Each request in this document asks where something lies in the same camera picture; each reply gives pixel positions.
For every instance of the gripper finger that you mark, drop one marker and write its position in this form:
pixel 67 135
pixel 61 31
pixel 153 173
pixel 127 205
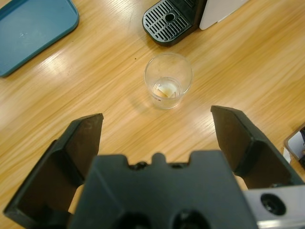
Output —
pixel 255 155
pixel 52 181

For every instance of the clear glass cup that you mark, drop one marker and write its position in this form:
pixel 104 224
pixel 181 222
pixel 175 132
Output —
pixel 181 69

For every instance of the white capsule coffee machine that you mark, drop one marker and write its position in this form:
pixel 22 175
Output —
pixel 221 12

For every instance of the coffee machine drip tray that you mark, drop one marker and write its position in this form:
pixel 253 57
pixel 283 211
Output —
pixel 166 26

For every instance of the white paper tab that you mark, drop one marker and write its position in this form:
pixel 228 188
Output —
pixel 286 156

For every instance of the small white sticker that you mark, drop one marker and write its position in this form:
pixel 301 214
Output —
pixel 166 89

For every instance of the teal plastic tray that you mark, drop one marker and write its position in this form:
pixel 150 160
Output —
pixel 33 33

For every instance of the white mount block dark post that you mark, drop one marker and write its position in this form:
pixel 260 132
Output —
pixel 297 145

